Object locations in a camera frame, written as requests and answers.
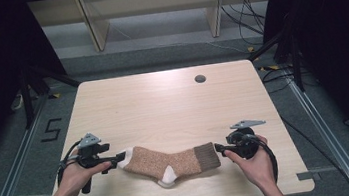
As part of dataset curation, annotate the bundle of black hanging cables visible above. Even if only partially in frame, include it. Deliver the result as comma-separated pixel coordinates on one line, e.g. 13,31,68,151
220,0,269,41

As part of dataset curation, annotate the thin white floor cable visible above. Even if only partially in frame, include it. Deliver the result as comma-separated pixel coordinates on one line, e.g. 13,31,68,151
169,33,250,63

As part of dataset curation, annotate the black tape floor numeral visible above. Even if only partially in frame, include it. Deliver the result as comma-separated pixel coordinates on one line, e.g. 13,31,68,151
37,117,66,144

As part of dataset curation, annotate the hand-held gripper black cable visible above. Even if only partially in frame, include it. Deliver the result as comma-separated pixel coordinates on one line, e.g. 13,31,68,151
51,140,87,189
250,131,282,187

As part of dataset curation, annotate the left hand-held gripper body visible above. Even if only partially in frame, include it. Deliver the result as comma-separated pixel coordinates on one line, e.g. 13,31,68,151
73,129,117,195

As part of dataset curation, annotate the dark round table grommet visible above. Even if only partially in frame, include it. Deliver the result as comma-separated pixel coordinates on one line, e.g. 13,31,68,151
194,73,208,84

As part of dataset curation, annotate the grey tape strip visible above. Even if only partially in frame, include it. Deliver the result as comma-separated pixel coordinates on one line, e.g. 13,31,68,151
296,170,322,184

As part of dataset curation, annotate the black metal stand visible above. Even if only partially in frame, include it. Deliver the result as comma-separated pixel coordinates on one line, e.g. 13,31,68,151
244,27,308,98
16,58,87,130

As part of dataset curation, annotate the black floor cable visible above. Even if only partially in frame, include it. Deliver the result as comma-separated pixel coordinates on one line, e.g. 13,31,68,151
280,107,349,196

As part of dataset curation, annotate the person's left hand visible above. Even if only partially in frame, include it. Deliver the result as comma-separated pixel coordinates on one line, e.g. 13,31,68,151
55,145,116,196

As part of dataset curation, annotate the orange sock with white heel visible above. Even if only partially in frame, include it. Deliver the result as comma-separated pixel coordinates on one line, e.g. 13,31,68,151
119,135,223,189
114,141,180,195

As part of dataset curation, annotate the light wooden shelf unit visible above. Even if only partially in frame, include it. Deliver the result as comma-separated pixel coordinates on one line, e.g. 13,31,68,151
28,0,283,61

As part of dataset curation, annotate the person's right hand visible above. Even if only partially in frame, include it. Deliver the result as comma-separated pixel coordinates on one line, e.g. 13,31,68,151
222,133,277,194

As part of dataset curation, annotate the left hand-held gripper black cable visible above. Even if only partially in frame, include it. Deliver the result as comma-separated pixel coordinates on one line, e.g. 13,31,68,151
51,140,87,189

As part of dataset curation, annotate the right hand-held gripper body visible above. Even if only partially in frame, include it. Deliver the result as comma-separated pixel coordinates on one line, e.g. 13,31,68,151
223,117,271,163

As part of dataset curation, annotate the right hand-held gripper black cable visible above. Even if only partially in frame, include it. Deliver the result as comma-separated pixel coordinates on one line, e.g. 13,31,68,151
250,131,282,187

